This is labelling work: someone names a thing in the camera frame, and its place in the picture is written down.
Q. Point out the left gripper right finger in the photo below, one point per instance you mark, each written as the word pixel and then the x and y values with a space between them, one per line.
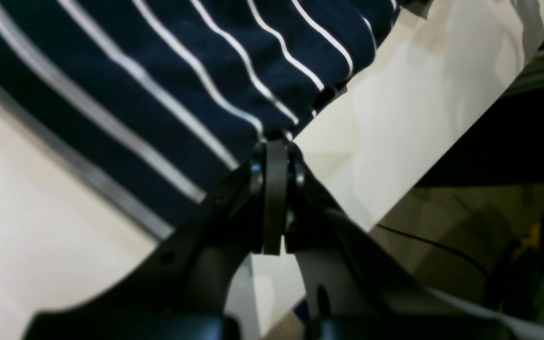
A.
pixel 353 288

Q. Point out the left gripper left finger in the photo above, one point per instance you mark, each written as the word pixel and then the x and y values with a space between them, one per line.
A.
pixel 179 291

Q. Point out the navy white striped T-shirt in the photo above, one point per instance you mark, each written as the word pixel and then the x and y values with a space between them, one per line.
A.
pixel 152 102

